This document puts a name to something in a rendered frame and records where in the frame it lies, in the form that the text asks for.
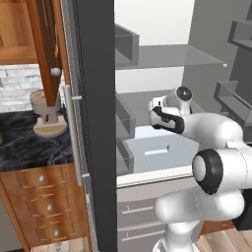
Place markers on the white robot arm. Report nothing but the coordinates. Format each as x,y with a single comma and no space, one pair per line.
213,131

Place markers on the grey freezer drawer front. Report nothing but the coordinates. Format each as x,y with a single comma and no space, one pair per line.
138,210

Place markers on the pale fridge crisper drawer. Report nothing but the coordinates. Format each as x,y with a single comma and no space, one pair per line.
154,144

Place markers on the dark grey fridge door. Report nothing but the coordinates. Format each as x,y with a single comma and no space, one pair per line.
96,98

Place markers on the wooden cabinet door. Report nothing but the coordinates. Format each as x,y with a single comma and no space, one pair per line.
47,49

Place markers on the grey fridge door bin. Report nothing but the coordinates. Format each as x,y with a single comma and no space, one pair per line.
124,116
124,159
126,42

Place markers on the beige stand appliance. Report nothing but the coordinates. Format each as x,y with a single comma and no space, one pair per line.
49,126

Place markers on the wooden drawer front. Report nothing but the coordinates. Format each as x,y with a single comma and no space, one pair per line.
54,203
46,177
62,229

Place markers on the wooden wall cabinet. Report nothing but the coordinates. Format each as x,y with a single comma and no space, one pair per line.
16,29

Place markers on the grey fridge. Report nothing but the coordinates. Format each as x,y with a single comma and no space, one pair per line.
157,26

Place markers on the silver drawer knob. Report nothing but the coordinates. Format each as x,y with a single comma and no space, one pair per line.
49,207
41,178
56,233

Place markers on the glass fridge shelf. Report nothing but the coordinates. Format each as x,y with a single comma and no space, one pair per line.
170,55

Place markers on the grey fridge door with bins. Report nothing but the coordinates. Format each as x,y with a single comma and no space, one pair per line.
241,65

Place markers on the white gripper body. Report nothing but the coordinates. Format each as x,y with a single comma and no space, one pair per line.
157,102

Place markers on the silver cabinet door knob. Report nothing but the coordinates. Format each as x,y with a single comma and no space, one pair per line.
56,72

